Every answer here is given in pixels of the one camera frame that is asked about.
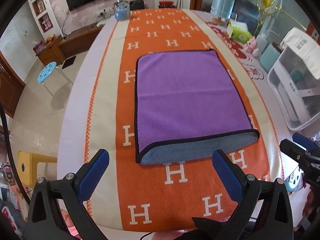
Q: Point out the light blue water jug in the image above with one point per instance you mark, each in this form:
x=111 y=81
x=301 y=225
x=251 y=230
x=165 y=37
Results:
x=222 y=8

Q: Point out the blue plastic stool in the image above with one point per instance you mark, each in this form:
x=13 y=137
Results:
x=47 y=71

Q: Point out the teal cylindrical container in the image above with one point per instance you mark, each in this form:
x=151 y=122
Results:
x=270 y=56

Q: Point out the black air fryer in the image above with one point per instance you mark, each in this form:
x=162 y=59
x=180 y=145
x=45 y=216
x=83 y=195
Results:
x=137 y=5

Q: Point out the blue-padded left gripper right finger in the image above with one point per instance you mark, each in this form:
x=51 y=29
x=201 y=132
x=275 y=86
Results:
x=230 y=174

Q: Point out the white plastic cabinet appliance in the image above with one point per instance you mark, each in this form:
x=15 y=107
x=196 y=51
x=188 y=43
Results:
x=295 y=89

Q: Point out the green tissue pack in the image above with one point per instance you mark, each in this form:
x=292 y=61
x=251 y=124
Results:
x=238 y=31

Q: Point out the yellow plastic stool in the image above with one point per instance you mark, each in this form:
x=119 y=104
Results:
x=27 y=166

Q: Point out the wooden TV console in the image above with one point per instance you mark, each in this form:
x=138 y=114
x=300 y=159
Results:
x=60 y=49

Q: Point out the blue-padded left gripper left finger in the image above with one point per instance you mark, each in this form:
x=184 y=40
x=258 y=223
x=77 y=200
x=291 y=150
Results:
x=89 y=175

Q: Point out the red basin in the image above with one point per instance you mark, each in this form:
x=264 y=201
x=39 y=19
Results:
x=166 y=4

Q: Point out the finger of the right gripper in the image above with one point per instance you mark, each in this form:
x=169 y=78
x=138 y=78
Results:
x=303 y=141

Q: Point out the pink toy figurine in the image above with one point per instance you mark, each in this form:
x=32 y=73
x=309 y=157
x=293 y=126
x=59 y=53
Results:
x=252 y=47

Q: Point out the purple and grey towel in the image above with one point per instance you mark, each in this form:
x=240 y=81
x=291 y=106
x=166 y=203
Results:
x=186 y=107

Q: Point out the white cloth cover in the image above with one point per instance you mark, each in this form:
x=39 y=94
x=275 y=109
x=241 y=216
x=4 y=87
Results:
x=305 y=47

